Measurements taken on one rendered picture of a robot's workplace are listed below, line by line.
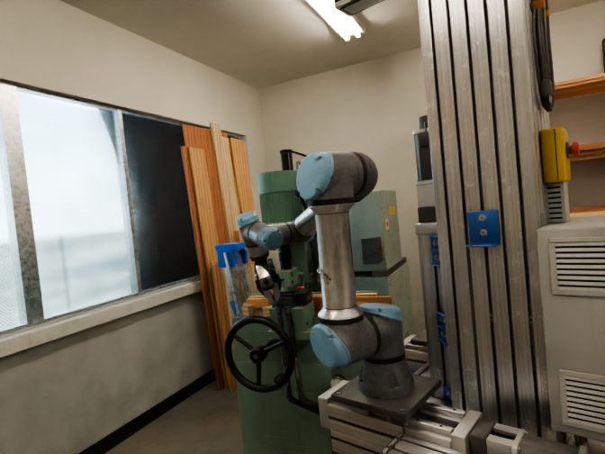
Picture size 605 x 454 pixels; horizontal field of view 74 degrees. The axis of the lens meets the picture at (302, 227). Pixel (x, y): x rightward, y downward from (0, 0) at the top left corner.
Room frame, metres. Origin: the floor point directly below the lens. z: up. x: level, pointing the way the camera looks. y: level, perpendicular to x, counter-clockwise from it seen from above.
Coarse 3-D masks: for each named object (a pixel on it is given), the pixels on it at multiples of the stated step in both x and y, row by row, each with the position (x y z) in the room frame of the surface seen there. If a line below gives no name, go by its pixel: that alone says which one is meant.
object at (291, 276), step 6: (282, 270) 1.79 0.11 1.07; (288, 270) 1.77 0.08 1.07; (294, 270) 1.81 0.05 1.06; (300, 270) 1.87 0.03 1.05; (282, 276) 1.76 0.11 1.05; (288, 276) 1.75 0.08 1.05; (294, 276) 1.80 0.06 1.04; (282, 282) 1.76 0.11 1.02; (288, 282) 1.75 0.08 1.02; (294, 282) 1.79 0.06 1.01; (288, 288) 1.80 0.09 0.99
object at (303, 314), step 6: (312, 300) 1.63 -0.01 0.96; (300, 306) 1.54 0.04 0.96; (306, 306) 1.55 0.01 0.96; (312, 306) 1.62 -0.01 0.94; (270, 312) 1.56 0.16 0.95; (282, 312) 1.54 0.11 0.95; (294, 312) 1.52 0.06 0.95; (300, 312) 1.51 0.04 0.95; (306, 312) 1.55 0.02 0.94; (312, 312) 1.61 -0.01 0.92; (270, 318) 1.56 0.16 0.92; (282, 318) 1.54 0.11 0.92; (294, 318) 1.52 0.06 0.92; (300, 318) 1.51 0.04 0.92; (306, 318) 1.54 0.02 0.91; (294, 324) 1.52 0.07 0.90; (300, 324) 1.52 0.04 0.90; (306, 324) 1.53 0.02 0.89; (294, 330) 1.52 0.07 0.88; (300, 330) 1.52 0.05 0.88
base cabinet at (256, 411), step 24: (240, 360) 1.72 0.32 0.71; (240, 384) 1.72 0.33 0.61; (264, 384) 1.68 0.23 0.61; (312, 384) 1.61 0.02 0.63; (240, 408) 1.73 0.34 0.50; (264, 408) 1.69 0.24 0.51; (288, 408) 1.65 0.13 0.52; (264, 432) 1.69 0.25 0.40; (288, 432) 1.65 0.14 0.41; (312, 432) 1.61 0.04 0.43
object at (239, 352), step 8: (232, 344) 1.73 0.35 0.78; (240, 344) 1.72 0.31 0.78; (256, 344) 1.69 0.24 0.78; (296, 344) 1.63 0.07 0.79; (304, 344) 1.61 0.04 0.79; (240, 352) 1.72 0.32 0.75; (248, 352) 1.70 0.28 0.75; (272, 352) 1.67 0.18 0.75; (304, 352) 1.62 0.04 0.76; (312, 352) 1.60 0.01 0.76; (248, 360) 1.71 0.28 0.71; (264, 360) 1.68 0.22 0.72; (272, 360) 1.67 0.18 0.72; (280, 360) 1.65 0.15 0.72; (304, 360) 1.62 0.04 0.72; (312, 360) 1.60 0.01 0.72
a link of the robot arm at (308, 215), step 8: (360, 152) 1.05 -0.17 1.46; (368, 160) 1.03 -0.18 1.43; (368, 168) 1.02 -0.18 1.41; (376, 168) 1.05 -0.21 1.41; (368, 176) 1.02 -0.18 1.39; (376, 176) 1.05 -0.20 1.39; (368, 184) 1.03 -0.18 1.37; (368, 192) 1.07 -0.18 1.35; (360, 200) 1.13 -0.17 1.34; (304, 216) 1.28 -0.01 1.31; (312, 216) 1.25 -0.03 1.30; (288, 224) 1.34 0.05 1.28; (296, 224) 1.32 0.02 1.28; (304, 224) 1.29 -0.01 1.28; (312, 224) 1.27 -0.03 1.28; (296, 232) 1.33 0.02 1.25; (304, 232) 1.32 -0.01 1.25; (312, 232) 1.32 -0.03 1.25; (296, 240) 1.35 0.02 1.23; (304, 240) 1.38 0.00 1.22
